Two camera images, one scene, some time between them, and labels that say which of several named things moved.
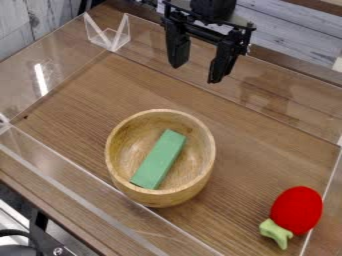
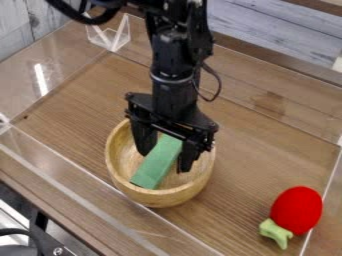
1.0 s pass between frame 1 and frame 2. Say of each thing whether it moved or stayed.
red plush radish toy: stayed
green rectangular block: stayed
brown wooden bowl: stayed
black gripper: moved
